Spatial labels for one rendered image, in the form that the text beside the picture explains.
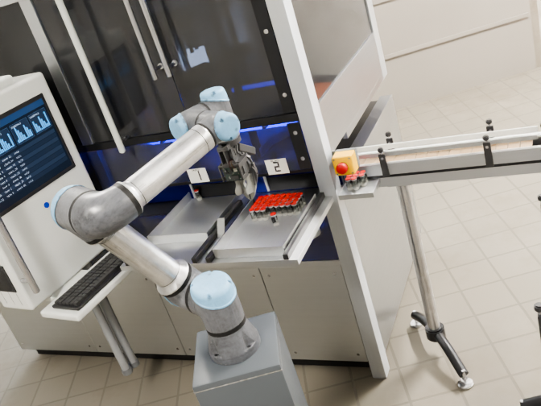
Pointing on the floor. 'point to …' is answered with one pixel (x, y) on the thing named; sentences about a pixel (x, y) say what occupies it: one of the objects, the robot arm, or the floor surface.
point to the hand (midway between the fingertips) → (251, 194)
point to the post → (327, 179)
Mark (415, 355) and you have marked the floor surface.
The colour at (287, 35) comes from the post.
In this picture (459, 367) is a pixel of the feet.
